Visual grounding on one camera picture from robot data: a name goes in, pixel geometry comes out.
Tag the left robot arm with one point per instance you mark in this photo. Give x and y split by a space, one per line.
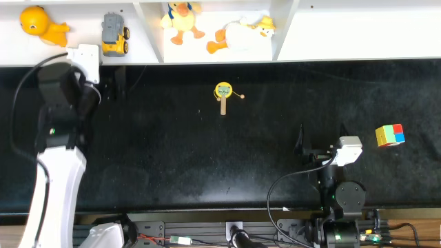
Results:
58 172

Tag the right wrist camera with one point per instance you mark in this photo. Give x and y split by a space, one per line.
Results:
348 151

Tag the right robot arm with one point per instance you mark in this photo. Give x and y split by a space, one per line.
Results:
349 196

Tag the yellow plush duck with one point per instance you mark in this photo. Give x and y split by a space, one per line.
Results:
182 20

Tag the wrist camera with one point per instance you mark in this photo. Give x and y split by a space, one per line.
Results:
348 151
84 60

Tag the many-coloured puzzle cube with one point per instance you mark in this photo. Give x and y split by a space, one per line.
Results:
389 135

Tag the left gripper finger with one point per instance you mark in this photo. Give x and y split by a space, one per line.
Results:
121 82

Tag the grey and yellow toy truck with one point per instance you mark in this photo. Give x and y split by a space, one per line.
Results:
112 34

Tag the mounting rail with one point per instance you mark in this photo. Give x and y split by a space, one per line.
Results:
213 234

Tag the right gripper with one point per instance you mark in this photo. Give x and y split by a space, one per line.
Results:
315 155

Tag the white shelf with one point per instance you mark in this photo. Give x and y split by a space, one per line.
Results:
344 38

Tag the yellow rattle drum toy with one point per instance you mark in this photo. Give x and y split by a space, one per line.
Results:
224 91

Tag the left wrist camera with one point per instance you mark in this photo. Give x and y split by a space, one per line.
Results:
84 60

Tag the orange toy dinosaur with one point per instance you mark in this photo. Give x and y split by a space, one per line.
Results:
36 22

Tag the white plush goose with hat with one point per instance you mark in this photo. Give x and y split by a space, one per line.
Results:
243 36

